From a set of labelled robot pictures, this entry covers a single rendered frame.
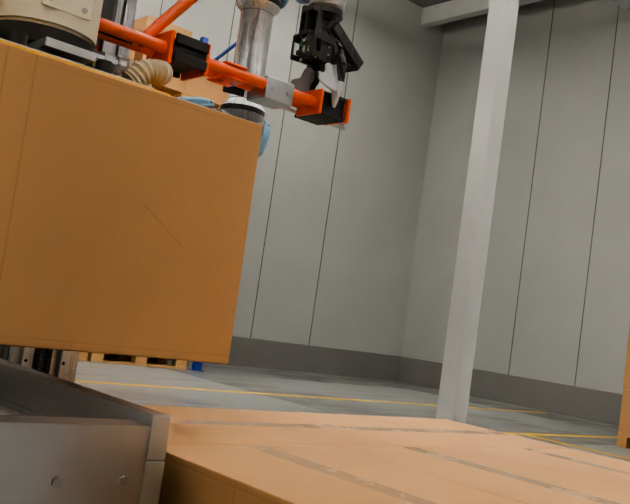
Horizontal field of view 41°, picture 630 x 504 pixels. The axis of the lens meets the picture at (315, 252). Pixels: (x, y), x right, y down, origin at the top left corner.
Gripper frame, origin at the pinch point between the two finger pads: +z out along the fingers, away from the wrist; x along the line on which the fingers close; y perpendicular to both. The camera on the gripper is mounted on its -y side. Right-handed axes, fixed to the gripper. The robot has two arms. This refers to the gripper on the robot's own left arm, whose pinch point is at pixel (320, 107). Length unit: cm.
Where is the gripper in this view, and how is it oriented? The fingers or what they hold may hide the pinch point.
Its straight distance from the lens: 177.5
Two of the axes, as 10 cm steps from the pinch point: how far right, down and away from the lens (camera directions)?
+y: -7.5, -1.6, -6.5
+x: 6.5, 0.2, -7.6
